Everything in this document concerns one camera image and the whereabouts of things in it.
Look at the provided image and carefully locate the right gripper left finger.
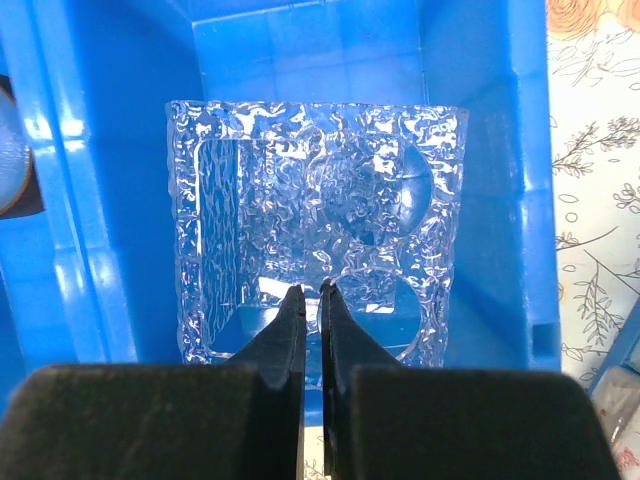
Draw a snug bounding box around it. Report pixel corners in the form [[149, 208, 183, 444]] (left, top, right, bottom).
[[1, 286, 306, 479]]

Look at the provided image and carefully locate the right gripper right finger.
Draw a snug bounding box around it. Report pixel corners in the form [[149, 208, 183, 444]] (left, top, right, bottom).
[[320, 282, 619, 479]]

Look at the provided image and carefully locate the clear textured acrylic holder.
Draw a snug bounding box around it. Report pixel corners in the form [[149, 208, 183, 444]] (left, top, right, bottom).
[[166, 100, 469, 367]]

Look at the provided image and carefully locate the right blue divided bin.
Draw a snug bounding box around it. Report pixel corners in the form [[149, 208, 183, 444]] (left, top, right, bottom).
[[1, 1, 561, 398]]

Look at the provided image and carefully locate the sponge package box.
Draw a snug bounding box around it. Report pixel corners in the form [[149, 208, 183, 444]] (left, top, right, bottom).
[[589, 301, 639, 479]]

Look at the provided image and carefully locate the clear plastic cup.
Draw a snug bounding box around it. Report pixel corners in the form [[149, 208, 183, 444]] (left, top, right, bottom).
[[0, 75, 44, 220]]

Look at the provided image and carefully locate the floral table mat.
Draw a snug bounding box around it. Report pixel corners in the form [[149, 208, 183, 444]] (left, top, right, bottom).
[[546, 1, 639, 386]]

